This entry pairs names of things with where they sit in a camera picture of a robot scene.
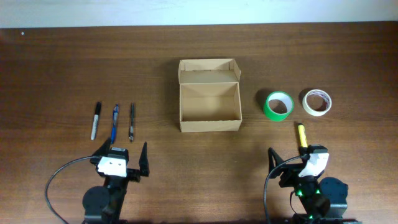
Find yellow highlighter marker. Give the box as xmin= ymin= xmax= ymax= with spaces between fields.
xmin=297 ymin=123 xmax=308 ymax=148

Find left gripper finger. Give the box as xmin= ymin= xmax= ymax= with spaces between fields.
xmin=139 ymin=142 xmax=150 ymax=177
xmin=92 ymin=138 xmax=111 ymax=156

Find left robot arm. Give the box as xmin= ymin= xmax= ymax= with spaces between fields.
xmin=82 ymin=139 xmax=150 ymax=223

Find beige masking tape roll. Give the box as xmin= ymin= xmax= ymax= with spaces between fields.
xmin=302 ymin=89 xmax=332 ymax=116

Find black pen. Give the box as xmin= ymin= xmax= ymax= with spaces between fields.
xmin=129 ymin=103 xmax=135 ymax=142

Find black and grey marker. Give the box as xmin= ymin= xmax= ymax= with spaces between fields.
xmin=90 ymin=101 xmax=101 ymax=141

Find brown cardboard box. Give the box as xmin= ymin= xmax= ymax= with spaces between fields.
xmin=178 ymin=58 xmax=243 ymax=133

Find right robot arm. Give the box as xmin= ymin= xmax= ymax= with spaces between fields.
xmin=264 ymin=145 xmax=359 ymax=223

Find green tape roll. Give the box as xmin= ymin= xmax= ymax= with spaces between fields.
xmin=263 ymin=91 xmax=294 ymax=121

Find blue ballpoint pen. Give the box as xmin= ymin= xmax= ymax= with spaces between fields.
xmin=111 ymin=104 xmax=119 ymax=144

